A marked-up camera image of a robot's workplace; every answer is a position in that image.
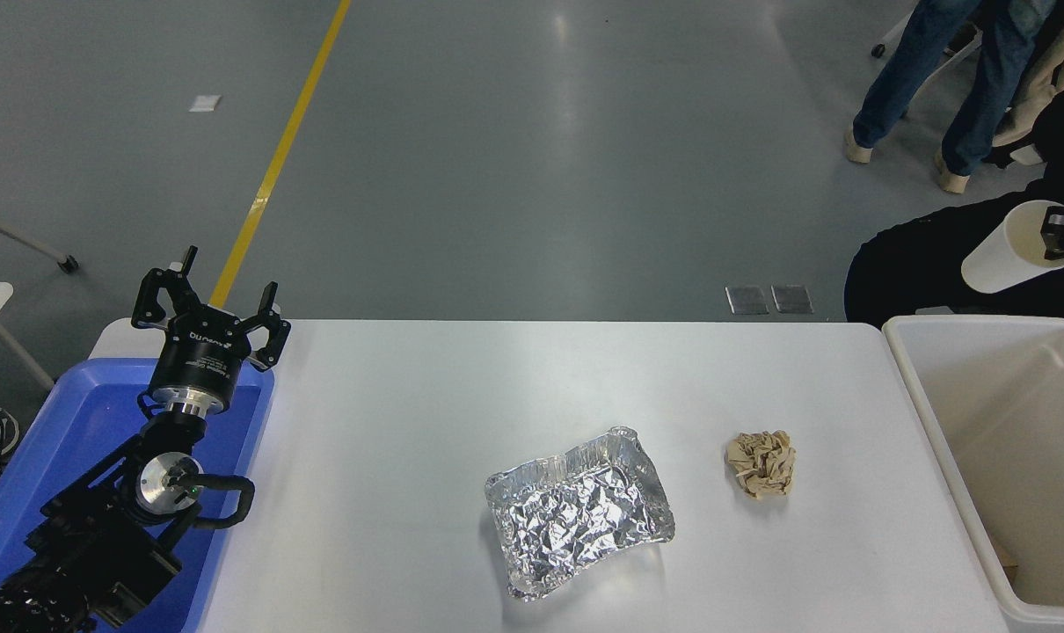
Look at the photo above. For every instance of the tan paper scrap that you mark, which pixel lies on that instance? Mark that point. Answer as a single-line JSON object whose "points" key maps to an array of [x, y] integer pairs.
{"points": [[1005, 558]]}

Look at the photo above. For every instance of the metal floor plate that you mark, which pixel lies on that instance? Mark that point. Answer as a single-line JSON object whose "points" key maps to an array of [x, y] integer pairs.
{"points": [[748, 300], [792, 299]]}

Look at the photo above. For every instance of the crumpled tan paper ball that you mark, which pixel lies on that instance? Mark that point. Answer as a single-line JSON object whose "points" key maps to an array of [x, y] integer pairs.
{"points": [[761, 464]]}

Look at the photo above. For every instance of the large pale plastic bin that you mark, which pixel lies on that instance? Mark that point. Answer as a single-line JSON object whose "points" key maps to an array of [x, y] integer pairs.
{"points": [[1007, 422]]}

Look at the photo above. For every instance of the grey frame with caster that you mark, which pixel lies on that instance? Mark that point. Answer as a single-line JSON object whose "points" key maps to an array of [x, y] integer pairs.
{"points": [[70, 262]]}

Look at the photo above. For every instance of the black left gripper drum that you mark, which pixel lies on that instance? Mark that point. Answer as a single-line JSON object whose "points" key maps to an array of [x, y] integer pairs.
{"points": [[200, 356]]}

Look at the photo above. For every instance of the blue plastic tray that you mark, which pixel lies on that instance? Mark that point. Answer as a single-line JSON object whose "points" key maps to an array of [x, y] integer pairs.
{"points": [[66, 413]]}

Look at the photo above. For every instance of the white paper cup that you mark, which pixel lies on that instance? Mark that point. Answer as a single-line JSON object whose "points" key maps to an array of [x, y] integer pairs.
{"points": [[998, 255]]}

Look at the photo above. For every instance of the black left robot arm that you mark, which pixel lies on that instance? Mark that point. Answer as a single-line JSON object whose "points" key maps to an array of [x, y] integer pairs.
{"points": [[75, 536]]}

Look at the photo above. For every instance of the crumpled foil tray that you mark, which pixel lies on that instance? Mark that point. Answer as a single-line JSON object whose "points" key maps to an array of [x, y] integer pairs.
{"points": [[576, 519]]}

